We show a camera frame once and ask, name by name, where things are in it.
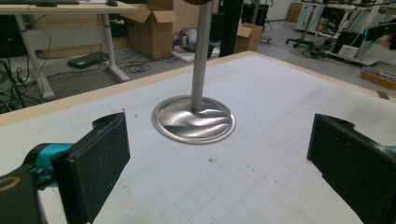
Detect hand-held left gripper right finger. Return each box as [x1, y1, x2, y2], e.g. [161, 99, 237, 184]
[306, 113, 396, 224]

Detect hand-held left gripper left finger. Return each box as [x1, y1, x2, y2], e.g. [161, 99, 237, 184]
[23, 111, 132, 224]

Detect silver metal stand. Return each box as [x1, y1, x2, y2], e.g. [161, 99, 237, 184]
[151, 0, 236, 145]

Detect wooden tray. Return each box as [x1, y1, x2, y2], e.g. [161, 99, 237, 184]
[361, 68, 396, 91]

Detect office chair base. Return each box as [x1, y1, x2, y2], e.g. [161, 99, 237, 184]
[285, 36, 316, 49]

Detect white grid mat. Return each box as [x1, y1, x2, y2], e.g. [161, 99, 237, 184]
[0, 54, 396, 224]

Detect flat black device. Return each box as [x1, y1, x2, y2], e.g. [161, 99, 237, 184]
[66, 50, 109, 70]

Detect small cardboard box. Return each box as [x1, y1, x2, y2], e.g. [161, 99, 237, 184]
[233, 21, 264, 54]

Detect large open cardboard box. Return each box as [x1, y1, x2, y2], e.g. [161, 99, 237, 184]
[120, 0, 179, 61]

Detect white board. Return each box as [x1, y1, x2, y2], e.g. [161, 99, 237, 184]
[172, 49, 220, 63]

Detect white desk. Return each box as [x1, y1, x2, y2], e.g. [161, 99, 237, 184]
[0, 0, 138, 101]

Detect grey bag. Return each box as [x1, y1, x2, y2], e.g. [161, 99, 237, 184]
[176, 27, 216, 59]

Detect coiled black cable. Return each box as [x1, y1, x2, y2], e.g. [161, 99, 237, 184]
[123, 62, 152, 75]

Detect black frame stand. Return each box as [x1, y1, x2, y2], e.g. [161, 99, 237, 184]
[209, 0, 245, 58]

